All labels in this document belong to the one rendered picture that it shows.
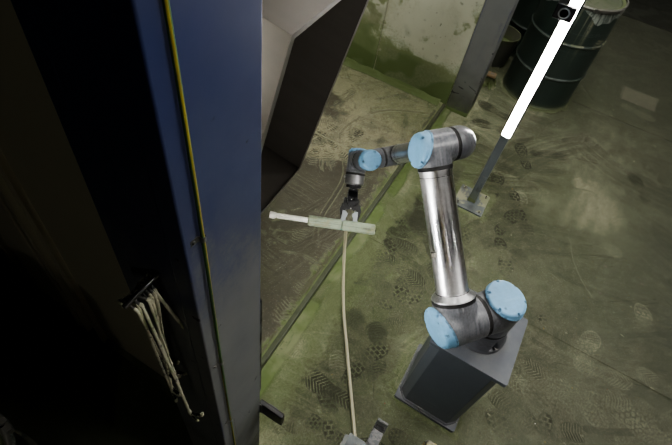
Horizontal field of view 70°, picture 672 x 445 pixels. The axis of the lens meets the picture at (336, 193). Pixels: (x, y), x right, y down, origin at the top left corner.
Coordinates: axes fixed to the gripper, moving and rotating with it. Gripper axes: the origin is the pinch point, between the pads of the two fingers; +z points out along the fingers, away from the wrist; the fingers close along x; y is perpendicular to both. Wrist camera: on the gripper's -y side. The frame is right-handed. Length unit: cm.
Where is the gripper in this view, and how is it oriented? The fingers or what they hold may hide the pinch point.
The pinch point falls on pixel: (347, 227)
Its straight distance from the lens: 222.7
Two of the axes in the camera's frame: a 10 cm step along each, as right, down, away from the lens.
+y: -0.2, 0.1, 10.0
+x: -9.9, -1.4, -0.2
